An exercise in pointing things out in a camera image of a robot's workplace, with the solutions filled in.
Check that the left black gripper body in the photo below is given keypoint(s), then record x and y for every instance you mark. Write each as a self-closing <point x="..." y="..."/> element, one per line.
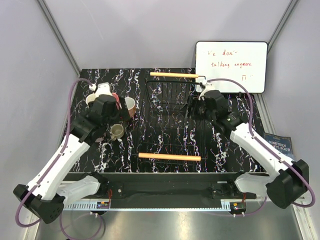
<point x="118" y="114"/>

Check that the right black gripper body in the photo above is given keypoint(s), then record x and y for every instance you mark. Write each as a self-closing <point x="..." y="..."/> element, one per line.
<point x="199" y="110"/>

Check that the pink cup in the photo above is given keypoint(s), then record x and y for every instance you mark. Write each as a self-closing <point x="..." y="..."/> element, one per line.
<point x="117" y="100"/>

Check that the blue faceted cup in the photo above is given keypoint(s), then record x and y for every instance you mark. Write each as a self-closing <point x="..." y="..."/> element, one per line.
<point x="90" y="98"/>

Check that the grey small mug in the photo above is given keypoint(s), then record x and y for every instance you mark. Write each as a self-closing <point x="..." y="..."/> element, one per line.
<point x="117" y="131"/>

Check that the orange floral mug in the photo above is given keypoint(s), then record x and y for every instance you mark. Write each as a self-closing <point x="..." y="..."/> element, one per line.
<point x="130" y="108"/>

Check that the purple mug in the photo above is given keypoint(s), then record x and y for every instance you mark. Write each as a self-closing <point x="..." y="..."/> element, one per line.
<point x="101" y="138"/>

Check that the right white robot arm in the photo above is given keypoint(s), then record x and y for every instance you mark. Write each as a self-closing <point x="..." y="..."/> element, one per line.
<point x="287" y="180"/>

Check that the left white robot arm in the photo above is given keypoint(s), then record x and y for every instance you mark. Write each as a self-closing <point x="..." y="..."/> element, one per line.
<point x="43" y="195"/>

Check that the white whiteboard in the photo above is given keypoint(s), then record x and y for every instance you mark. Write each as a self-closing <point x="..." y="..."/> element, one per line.
<point x="242" y="61"/>

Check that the blue book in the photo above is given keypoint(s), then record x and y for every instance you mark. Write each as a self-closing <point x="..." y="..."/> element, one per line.
<point x="280" y="143"/>

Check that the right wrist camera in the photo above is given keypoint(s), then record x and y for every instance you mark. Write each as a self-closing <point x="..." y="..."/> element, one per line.
<point x="204" y="86"/>

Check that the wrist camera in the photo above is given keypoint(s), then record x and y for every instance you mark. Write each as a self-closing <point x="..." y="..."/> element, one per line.
<point x="204" y="86"/>
<point x="101" y="89"/>

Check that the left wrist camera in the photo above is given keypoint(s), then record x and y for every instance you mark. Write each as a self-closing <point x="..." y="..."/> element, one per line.
<point x="101" y="89"/>

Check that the black wire dish rack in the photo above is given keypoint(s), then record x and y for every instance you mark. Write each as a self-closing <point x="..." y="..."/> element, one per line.
<point x="166" y="135"/>

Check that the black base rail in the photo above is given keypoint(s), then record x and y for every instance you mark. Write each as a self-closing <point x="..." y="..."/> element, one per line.
<point x="168" y="191"/>

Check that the grey cable duct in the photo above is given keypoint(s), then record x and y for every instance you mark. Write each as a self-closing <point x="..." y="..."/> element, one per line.
<point x="88" y="206"/>

